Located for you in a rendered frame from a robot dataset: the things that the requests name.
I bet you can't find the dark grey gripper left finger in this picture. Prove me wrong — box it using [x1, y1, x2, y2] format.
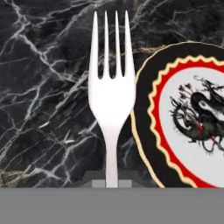
[74, 170, 107, 189]

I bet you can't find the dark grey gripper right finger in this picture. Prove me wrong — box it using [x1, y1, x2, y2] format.
[117, 170, 149, 189]

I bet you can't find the white plastic fork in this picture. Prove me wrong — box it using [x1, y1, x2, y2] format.
[87, 10, 137, 189]

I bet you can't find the black red dragon plate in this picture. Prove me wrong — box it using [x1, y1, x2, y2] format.
[129, 40, 224, 189]

